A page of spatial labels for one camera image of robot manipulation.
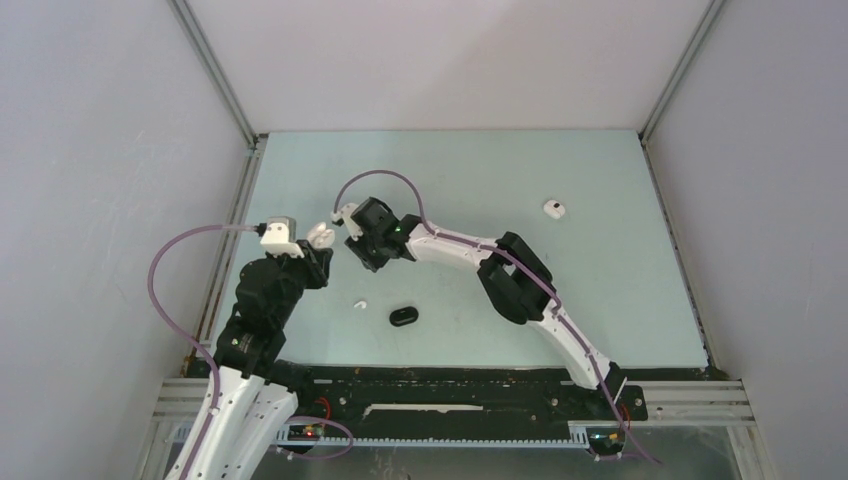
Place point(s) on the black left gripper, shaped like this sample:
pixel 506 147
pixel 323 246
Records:
pixel 316 262

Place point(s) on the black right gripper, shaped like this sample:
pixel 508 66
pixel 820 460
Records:
pixel 370 261

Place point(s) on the white oval charging case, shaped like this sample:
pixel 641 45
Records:
pixel 321 237

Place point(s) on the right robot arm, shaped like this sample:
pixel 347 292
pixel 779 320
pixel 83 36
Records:
pixel 517 283

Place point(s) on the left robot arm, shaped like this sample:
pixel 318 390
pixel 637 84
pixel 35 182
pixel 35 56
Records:
pixel 243 408

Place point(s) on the black oval charging case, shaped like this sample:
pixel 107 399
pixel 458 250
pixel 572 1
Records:
pixel 403 316

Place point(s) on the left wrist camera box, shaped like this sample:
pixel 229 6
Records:
pixel 277 237

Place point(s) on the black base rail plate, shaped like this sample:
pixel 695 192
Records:
pixel 457 405

